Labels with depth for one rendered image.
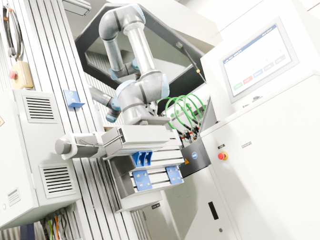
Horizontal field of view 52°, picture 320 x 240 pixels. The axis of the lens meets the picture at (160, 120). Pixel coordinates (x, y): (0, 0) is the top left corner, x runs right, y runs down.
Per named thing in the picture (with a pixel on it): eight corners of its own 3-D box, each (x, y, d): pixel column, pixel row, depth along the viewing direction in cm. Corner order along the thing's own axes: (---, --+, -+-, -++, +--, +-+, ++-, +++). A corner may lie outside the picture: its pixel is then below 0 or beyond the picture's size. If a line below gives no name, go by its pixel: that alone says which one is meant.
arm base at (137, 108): (139, 118, 151) (133, 99, 154) (118, 132, 159) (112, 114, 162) (160, 119, 163) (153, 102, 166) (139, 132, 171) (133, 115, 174)
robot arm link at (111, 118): (105, 113, 211) (113, 100, 216) (103, 120, 221) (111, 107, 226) (116, 119, 211) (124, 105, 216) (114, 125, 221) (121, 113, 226)
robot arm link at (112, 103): (58, 59, 204) (127, 98, 207) (58, 68, 214) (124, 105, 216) (47, 72, 199) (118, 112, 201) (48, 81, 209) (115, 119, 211)
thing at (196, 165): (139, 198, 227) (132, 176, 232) (144, 197, 230) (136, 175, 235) (205, 166, 189) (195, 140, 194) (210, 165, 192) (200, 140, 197)
